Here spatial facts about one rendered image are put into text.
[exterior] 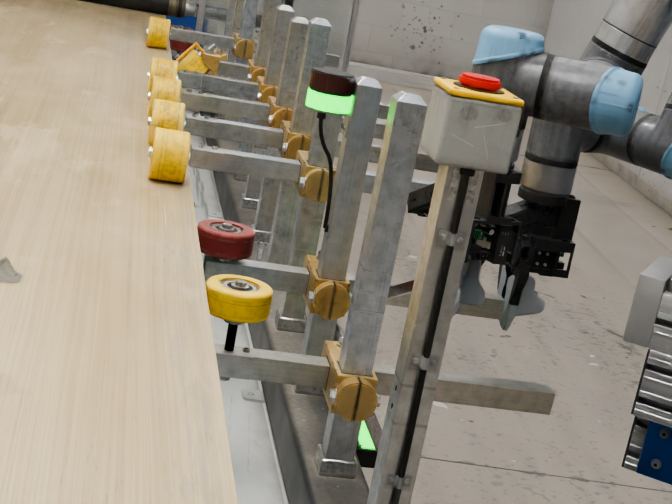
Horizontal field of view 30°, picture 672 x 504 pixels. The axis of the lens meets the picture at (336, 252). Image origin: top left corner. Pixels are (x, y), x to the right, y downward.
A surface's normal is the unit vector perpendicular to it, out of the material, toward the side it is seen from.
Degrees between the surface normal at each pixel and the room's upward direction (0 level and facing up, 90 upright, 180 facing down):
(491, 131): 90
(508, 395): 90
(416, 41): 90
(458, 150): 90
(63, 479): 0
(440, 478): 0
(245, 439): 0
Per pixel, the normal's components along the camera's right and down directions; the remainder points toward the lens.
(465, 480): 0.18, -0.95
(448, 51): 0.07, 0.28
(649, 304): -0.42, 0.17
